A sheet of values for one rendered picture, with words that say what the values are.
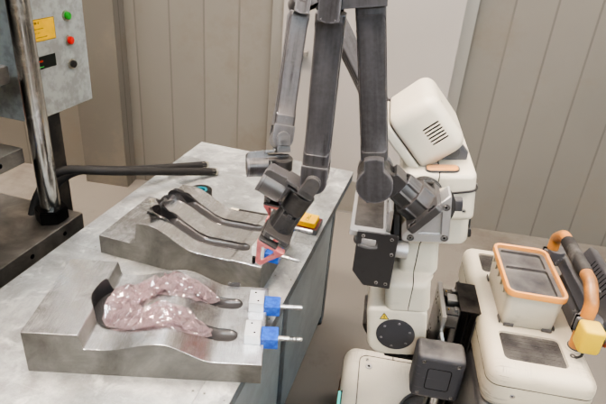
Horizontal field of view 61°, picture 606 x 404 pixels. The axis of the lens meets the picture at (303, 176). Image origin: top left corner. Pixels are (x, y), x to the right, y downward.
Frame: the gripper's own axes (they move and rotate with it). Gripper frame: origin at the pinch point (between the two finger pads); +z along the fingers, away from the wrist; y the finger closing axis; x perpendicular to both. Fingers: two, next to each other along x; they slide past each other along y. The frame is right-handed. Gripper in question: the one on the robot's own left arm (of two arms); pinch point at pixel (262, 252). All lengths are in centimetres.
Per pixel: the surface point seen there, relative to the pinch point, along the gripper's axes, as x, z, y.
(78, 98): -77, 27, -63
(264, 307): 7.3, 10.6, 4.1
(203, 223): -16.2, 19.3, -24.8
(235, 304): 1.3, 15.4, 2.8
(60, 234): -53, 52, -27
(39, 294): -43, 43, 5
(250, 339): 6.5, 10.7, 15.6
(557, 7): 85, -87, -205
